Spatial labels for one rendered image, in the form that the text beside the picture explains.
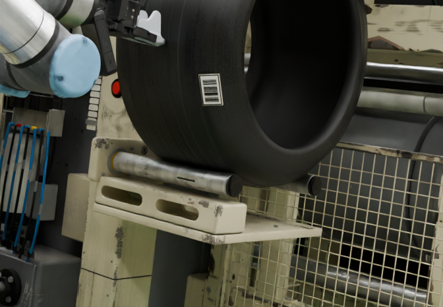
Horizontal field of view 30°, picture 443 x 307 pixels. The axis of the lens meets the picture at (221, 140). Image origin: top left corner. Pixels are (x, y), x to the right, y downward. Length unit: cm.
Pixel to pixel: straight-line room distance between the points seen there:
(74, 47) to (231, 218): 58
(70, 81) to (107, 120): 78
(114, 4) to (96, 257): 74
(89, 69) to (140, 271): 88
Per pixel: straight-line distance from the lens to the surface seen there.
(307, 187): 183
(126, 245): 195
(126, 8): 145
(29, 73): 120
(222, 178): 161
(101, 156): 182
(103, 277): 198
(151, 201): 171
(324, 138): 179
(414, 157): 192
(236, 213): 163
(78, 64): 119
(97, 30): 142
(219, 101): 152
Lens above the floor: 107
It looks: 3 degrees down
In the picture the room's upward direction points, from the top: 7 degrees clockwise
